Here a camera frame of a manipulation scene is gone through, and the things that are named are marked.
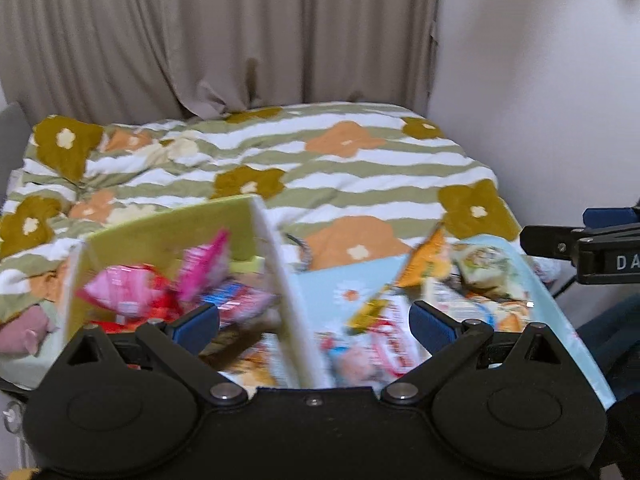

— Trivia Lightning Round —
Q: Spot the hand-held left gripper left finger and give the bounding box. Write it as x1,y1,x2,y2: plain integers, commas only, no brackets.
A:
59,304,248,406

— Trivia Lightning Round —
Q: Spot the dark striped cord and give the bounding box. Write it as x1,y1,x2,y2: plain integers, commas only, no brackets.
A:
285,232,316,268

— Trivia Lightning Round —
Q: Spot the yellow-green cardboard box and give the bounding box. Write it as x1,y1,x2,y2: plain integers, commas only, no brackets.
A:
57,194,331,391

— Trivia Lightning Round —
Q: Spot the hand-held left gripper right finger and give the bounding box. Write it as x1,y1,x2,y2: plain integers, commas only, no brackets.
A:
382,301,571,405

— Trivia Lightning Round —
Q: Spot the small yellow snack packet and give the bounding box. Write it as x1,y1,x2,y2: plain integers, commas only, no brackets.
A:
345,297,401,333

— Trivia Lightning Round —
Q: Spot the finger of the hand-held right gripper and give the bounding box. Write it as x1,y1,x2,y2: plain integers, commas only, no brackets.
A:
520,225,640,261
584,205,640,229

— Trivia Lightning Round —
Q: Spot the pink plush toy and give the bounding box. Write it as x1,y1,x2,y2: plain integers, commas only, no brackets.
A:
0,305,58,358

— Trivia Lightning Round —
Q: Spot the potato chip packet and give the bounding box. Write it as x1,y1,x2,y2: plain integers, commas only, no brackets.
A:
220,332,296,390

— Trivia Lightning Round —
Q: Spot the white pink snack packet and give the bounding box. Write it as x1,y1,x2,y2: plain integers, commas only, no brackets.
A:
315,295,433,390

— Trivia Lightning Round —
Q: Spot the silver blue snack packet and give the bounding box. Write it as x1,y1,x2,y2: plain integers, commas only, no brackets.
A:
200,280,278,328

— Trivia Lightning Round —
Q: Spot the green snack packet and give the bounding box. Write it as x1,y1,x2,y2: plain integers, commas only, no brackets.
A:
452,242,516,288

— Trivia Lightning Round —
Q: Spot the orange snack packet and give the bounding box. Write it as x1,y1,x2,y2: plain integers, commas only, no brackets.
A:
395,225,453,288

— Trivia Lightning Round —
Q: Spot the red snack packet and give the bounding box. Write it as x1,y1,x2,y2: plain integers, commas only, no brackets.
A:
85,305,181,335

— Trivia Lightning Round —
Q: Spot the magenta snack packet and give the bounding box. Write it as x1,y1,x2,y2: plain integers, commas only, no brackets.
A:
177,230,231,301

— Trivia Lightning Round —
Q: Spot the light blue floral box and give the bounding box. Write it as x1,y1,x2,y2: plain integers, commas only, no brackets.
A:
287,232,616,411

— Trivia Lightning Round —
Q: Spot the beige curtain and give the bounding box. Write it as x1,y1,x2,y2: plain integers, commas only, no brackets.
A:
0,0,443,126

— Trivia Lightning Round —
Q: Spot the grey upholstered headboard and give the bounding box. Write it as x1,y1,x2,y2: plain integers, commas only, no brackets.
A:
0,101,32,201

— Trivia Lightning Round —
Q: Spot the white blue snack packet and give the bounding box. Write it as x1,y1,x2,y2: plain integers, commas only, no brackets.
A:
422,280,533,333

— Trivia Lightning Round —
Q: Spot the white plastic bag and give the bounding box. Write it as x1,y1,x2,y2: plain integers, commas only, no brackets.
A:
530,255,563,283

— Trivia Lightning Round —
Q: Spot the floral striped blanket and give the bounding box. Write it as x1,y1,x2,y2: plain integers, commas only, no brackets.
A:
0,102,523,391

